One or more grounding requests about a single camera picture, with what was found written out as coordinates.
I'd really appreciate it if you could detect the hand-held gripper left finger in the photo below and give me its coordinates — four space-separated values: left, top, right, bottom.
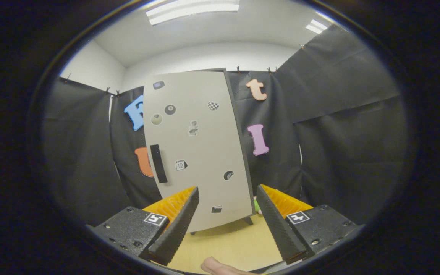
86 186 200 267

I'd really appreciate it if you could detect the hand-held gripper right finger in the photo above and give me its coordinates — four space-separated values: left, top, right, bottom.
256 184 366 265

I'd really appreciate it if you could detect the black door handle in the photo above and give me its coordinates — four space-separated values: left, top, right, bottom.
150 144 168 184

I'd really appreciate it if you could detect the grey shoe cabinet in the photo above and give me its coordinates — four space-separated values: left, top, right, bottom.
143 68 257 235

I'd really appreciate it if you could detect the beige shoe cabinet door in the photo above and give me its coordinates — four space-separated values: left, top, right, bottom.
143 71 255 233

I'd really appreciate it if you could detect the black backdrop cloth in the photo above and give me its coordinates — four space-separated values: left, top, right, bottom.
40 25 409 230

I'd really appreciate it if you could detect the small ceiling light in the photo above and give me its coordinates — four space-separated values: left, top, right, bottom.
305 19 328 35

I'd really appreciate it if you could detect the long ceiling light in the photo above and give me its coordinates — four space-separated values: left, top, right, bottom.
146 0 240 26

